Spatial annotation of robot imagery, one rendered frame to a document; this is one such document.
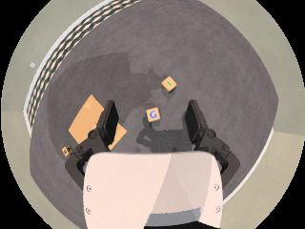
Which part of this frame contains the orange flat mat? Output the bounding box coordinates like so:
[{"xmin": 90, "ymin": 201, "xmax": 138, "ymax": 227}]
[{"xmin": 69, "ymin": 94, "xmax": 127, "ymax": 150}]

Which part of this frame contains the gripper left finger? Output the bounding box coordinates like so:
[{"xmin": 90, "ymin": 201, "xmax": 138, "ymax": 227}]
[{"xmin": 65, "ymin": 100, "xmax": 119, "ymax": 191}]

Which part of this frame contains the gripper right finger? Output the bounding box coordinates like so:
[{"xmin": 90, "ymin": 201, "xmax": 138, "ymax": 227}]
[{"xmin": 185, "ymin": 100, "xmax": 240, "ymax": 190}]

